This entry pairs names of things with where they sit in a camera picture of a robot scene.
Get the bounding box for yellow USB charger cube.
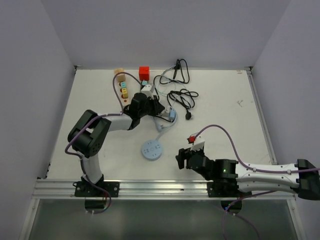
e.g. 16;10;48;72
121;88;129;99

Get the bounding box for aluminium rail table edge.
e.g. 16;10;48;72
32;178;296;201

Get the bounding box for beige power strip red sockets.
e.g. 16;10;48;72
117;81;131;106

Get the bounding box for beige wooden cube adapter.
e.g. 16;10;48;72
113;68;126;83

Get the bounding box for round light blue socket hub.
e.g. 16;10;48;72
141;139;163;161

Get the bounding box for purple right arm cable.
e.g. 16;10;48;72
193;124;320;240

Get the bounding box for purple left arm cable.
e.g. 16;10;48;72
64;72;142;193

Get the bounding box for red cube adapter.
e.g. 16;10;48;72
138;66;150;82

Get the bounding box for light blue USB charger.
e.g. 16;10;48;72
168;109;176;122

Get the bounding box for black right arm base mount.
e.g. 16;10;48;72
206;180;240;198

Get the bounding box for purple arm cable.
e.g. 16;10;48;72
193;124;320;240
64;72;142;193

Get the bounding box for thin light blue USB cable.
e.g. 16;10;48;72
158;64;191;101

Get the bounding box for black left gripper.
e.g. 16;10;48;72
138;95;164;118

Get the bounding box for black cable of beige strip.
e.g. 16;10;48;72
152;74;166;101

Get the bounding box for black cable of green strip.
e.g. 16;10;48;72
149;58;200;124

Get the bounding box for teal charger on beige strip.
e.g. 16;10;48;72
119;81;127;89

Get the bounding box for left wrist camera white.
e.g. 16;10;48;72
140;84;155;99

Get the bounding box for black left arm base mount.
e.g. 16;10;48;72
72;176;120;198

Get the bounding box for black plug head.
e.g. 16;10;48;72
185;112;193;121

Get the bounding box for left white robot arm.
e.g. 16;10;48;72
64;92;165;197

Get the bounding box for light blue round plug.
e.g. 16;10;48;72
155;123;167;133

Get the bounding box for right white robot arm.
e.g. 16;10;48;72
175;148;320;201

